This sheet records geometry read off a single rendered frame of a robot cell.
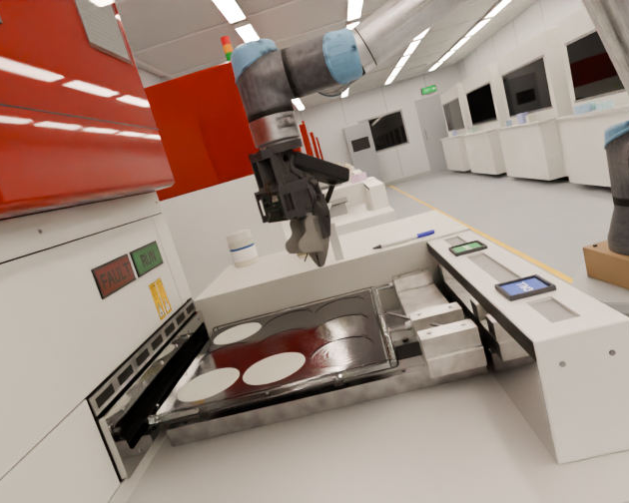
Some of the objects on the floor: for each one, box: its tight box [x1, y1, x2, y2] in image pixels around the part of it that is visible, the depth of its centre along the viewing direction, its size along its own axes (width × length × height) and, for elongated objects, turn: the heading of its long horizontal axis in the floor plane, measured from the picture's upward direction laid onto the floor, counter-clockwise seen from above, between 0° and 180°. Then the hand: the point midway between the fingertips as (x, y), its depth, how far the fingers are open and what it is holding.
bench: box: [496, 27, 573, 181], centre depth 703 cm, size 108×180×200 cm, turn 53°
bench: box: [461, 63, 508, 175], centre depth 918 cm, size 108×180×200 cm, turn 53°
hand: (321, 257), depth 79 cm, fingers closed
